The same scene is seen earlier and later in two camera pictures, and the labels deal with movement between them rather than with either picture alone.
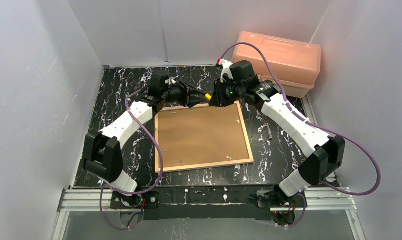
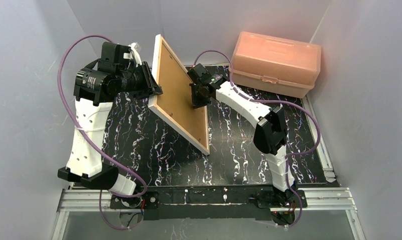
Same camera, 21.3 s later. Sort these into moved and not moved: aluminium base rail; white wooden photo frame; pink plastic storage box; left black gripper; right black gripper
Moved: white wooden photo frame; right black gripper; left black gripper
Not moved: pink plastic storage box; aluminium base rail
